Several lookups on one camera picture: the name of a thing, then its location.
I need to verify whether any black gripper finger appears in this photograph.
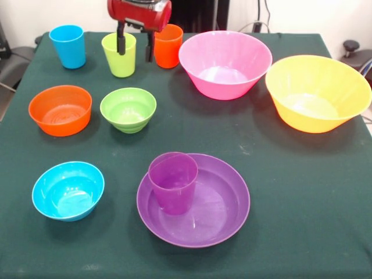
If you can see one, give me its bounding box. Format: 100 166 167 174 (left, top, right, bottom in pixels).
116 22 127 56
145 30 155 63

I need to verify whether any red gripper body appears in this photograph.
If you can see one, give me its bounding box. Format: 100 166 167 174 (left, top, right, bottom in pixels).
106 0 173 33

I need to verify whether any orange plastic cup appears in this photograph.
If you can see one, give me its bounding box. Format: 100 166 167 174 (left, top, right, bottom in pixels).
153 23 184 69

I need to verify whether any lime green plastic cup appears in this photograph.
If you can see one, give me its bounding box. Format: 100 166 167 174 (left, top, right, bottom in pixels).
101 31 137 78

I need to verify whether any purple plastic cup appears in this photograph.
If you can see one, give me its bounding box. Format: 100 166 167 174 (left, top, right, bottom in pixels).
148 151 199 216

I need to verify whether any purple plastic bowl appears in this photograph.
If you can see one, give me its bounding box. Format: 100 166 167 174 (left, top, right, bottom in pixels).
136 153 251 249

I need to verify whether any blue plastic cup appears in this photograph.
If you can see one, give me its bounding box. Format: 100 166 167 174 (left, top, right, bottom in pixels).
48 24 87 70

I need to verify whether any green plastic bowl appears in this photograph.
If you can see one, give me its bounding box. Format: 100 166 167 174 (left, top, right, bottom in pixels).
99 87 158 134

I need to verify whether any pink plastic bowl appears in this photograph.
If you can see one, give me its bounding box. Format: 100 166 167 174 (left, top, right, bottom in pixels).
178 30 273 101

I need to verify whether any orange plastic bowl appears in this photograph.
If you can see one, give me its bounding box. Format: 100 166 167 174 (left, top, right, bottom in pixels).
28 84 93 137

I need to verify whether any grey chair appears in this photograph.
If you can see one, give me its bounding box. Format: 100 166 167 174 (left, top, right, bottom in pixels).
0 22 38 94

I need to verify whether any blue plastic bowl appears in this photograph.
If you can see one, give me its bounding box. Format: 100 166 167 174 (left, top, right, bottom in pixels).
31 161 106 223

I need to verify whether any yellow plastic bowl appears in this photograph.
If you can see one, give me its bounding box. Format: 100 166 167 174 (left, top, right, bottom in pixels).
264 55 372 134

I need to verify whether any black chair armrest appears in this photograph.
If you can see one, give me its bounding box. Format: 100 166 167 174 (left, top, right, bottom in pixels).
341 40 372 79

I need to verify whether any dark green tablecloth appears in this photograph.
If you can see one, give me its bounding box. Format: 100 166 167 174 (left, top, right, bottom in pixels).
0 31 372 279

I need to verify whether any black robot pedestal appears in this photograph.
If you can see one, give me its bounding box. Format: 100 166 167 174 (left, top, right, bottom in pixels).
170 0 230 33

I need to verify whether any black hanging cable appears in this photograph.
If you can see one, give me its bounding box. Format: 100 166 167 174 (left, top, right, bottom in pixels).
263 0 273 33

